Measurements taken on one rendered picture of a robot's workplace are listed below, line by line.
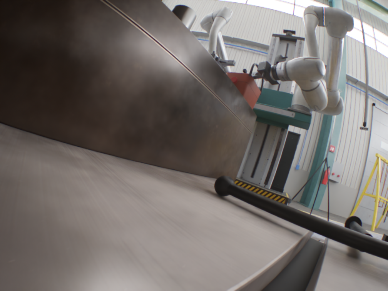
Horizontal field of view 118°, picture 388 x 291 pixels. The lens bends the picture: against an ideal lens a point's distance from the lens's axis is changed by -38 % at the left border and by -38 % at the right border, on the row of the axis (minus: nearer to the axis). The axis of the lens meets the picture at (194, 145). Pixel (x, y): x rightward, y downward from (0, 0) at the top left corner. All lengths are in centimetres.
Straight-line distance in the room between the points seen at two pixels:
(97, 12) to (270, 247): 45
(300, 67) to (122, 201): 74
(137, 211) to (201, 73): 47
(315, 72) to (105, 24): 69
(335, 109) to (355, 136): 734
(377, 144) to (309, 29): 859
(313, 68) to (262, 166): 98
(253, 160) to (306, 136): 617
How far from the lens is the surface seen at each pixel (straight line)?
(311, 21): 116
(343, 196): 831
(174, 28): 50
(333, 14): 125
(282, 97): 160
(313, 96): 87
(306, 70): 78
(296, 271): 39
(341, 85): 777
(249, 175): 155
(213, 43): 143
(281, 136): 153
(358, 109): 925
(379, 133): 966
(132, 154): 44
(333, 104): 142
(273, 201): 34
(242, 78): 90
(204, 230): 18
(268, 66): 90
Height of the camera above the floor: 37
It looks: 3 degrees up
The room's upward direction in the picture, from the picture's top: 20 degrees clockwise
